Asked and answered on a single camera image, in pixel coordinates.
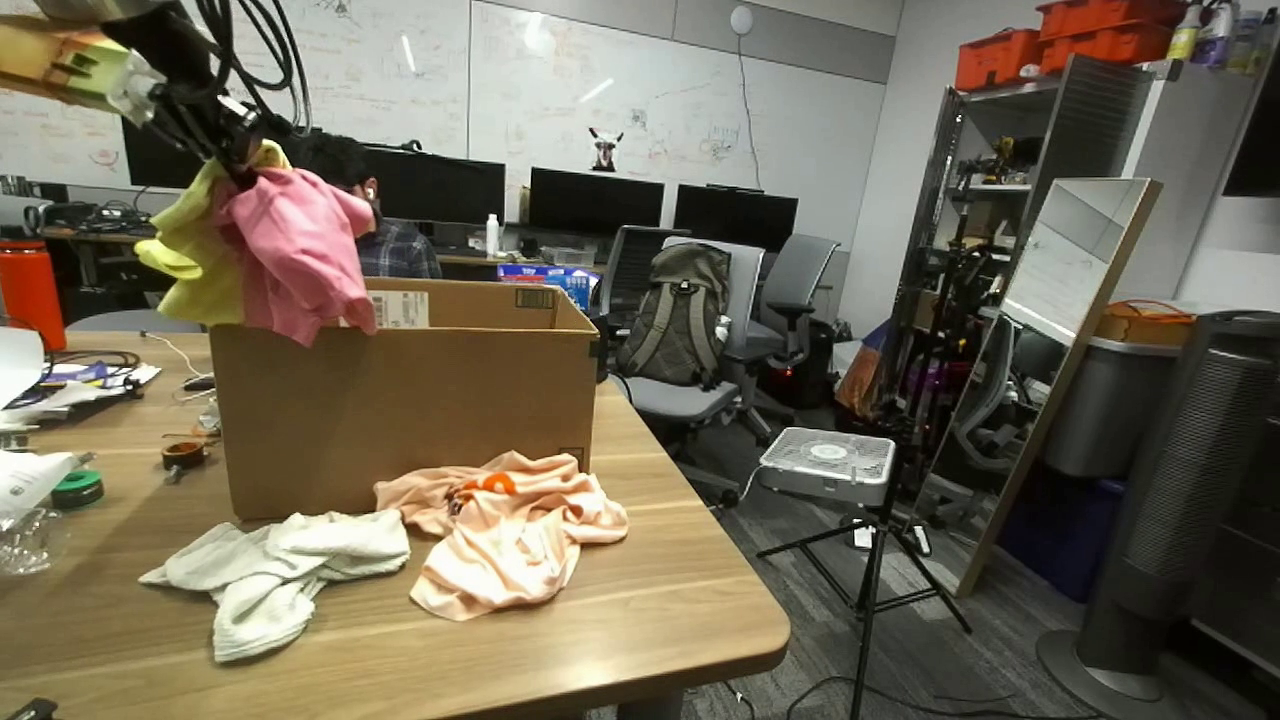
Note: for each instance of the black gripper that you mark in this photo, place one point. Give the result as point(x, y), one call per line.
point(186, 81)

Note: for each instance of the bright yellow cloth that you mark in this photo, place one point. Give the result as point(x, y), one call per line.
point(203, 267)

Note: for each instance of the pink cloth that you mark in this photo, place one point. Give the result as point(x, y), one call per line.
point(302, 253)

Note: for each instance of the brown cardboard box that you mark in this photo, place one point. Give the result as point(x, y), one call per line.
point(403, 402)

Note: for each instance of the flat white box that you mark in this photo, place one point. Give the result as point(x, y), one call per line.
point(824, 460)

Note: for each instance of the wooden desk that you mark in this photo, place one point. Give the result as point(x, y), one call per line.
point(94, 241)

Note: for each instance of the light grey office chair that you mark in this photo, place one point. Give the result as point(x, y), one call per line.
point(123, 321)

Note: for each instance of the orange container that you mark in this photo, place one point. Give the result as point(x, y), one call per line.
point(28, 293)

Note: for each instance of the person in plaid shirt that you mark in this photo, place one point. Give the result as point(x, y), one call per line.
point(403, 253)

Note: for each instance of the stack of magazines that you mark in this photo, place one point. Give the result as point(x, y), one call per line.
point(81, 390)

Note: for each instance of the white paper sheet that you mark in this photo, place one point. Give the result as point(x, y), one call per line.
point(18, 365)

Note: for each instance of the small orange-brown roll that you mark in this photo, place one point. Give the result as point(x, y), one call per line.
point(186, 454)

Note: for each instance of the green tape roll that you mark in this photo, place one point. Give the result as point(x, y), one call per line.
point(77, 489)

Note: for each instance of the dog picture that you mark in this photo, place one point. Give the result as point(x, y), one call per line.
point(606, 149)

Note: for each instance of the blue snack bag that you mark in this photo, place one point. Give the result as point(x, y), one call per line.
point(566, 281)

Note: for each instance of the clear plastic bag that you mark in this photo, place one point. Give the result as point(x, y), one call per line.
point(24, 534)

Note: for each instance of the dark mesh office chair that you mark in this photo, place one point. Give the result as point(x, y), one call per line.
point(628, 274)

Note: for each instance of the white cloth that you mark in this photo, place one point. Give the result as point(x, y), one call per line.
point(267, 586)

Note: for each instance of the olive backpack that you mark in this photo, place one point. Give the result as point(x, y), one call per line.
point(683, 321)

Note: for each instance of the peach cloth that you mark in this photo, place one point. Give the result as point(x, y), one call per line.
point(507, 544)

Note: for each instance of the small orange bin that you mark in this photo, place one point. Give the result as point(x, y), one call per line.
point(1000, 63)

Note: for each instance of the black tripod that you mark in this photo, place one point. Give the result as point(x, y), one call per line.
point(872, 560)

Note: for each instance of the metal shelf unit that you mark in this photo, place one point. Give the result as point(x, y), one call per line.
point(1087, 120)

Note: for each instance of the wood framed whiteboard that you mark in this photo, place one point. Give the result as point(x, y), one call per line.
point(1081, 253)

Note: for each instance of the large orange bin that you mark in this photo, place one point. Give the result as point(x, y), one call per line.
point(1106, 43)

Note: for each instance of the grey trash bin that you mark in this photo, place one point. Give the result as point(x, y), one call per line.
point(1106, 406)

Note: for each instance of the blue bin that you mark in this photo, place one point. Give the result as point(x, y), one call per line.
point(1060, 534)

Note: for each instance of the orange tray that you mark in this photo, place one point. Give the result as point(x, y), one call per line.
point(1141, 324)

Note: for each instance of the tall grey cylinder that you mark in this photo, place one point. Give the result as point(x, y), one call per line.
point(1185, 467)

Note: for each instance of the round white wall sensor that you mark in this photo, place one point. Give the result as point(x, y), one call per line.
point(741, 17)

